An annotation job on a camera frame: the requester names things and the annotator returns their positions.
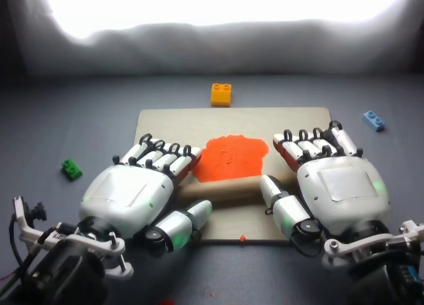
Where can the light wooden board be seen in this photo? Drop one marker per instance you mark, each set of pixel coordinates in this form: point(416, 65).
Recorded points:
point(232, 119)

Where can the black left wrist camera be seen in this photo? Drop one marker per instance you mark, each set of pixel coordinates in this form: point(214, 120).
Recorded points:
point(38, 212)

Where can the white backdrop cloth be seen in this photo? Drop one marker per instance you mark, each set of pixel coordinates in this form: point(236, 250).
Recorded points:
point(212, 53)

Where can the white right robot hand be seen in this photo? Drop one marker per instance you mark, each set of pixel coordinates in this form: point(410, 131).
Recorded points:
point(344, 192)

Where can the small orange clay crumb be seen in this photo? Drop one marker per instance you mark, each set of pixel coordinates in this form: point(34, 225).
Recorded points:
point(243, 238)

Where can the flat blue toy brick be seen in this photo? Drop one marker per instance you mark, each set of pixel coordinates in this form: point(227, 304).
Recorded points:
point(373, 121)

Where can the grey table cloth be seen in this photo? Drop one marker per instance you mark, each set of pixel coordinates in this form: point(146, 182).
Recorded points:
point(83, 112)

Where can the green toy brick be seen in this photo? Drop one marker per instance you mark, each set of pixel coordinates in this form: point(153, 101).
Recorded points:
point(71, 169)

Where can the flattened orange clay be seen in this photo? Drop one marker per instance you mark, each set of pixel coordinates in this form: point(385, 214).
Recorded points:
point(232, 159)

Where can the yellow toy brick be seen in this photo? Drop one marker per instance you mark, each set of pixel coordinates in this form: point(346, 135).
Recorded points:
point(221, 96)

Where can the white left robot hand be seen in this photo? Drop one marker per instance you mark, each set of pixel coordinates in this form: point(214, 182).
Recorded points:
point(126, 195)

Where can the wooden rolling pin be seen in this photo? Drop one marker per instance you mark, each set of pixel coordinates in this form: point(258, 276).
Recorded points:
point(225, 192)

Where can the red toy brick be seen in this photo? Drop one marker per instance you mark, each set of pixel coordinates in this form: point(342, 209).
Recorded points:
point(167, 301)

